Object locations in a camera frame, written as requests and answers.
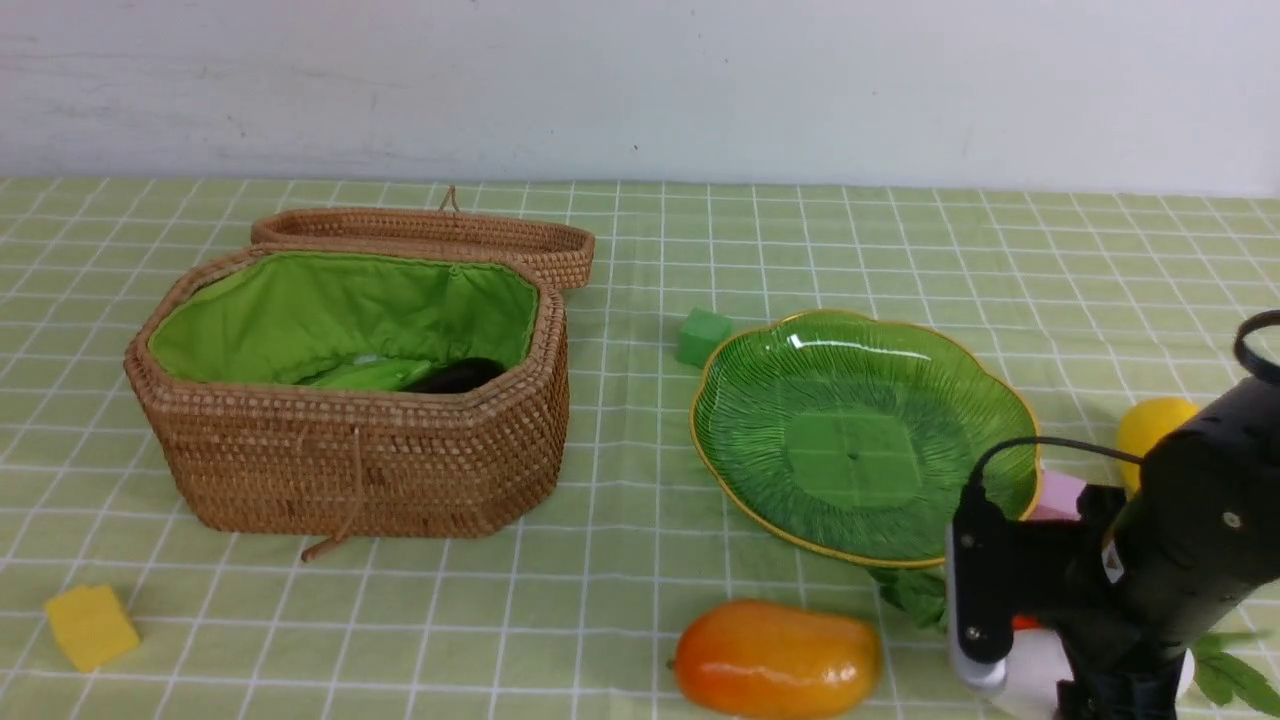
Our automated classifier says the white toy radish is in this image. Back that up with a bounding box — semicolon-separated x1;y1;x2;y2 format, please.
986;626;1280;720

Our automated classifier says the purple toy eggplant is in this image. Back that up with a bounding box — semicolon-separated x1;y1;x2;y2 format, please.
399;357;507;395

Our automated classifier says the yellow foam cube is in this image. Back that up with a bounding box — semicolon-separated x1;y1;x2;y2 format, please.
44;584;141;674

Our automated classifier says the green toy cucumber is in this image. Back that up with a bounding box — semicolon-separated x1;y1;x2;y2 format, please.
296;355;440;392

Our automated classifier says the pink foam cube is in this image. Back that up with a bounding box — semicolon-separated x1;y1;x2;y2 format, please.
1028;471;1088;521

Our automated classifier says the woven wicker basket lid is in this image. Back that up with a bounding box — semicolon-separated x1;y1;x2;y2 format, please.
250;187;595;290

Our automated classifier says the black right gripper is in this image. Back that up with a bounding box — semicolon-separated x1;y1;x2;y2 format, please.
1010;486;1187;719

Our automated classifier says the orange toy mango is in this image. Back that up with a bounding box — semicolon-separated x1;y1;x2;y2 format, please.
668;600;884;719

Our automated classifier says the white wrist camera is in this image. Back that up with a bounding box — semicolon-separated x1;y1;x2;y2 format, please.
945;484;1014;697

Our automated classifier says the yellow toy lemon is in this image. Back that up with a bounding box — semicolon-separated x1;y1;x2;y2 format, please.
1115;396;1201;457

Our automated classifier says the woven wicker basket green lining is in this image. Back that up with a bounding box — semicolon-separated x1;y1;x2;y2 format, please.
124;245;571;562

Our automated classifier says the green foam cube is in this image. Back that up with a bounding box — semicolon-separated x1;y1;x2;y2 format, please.
675;307;733;369

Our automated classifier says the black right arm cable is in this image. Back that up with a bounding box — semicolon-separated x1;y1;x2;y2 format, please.
965;307;1280;493

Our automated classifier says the green glass leaf plate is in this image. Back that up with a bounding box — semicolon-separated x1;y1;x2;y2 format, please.
689;309;1041;569

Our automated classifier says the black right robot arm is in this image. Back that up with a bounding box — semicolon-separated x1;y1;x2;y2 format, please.
1012;378;1279;719

